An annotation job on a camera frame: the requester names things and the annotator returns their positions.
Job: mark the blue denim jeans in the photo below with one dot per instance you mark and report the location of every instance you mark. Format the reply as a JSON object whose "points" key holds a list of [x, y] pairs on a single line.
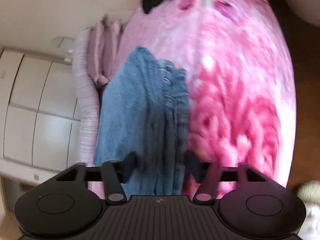
{"points": [[125, 105]]}

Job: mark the pink floral blanket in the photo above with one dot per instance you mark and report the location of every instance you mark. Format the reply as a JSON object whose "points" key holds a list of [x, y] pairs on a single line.
{"points": [[237, 92]]}

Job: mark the light pink folded cloth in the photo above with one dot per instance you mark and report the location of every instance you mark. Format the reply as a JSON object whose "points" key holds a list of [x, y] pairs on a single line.
{"points": [[102, 55]]}

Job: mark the white fluffy cloth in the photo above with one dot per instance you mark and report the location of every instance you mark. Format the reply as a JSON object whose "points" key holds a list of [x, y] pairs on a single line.
{"points": [[310, 192]]}

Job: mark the white ribbed mattress edge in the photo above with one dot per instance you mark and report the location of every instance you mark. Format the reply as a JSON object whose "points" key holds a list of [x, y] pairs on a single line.
{"points": [[85, 110]]}

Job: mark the white wardrobe doors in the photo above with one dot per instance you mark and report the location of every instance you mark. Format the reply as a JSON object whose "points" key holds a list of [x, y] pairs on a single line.
{"points": [[37, 105]]}

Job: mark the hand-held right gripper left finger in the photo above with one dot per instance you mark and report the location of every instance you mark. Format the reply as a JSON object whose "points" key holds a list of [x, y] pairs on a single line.
{"points": [[128, 167]]}

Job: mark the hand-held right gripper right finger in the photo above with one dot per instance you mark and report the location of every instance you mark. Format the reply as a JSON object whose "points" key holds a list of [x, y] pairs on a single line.
{"points": [[193, 167]]}

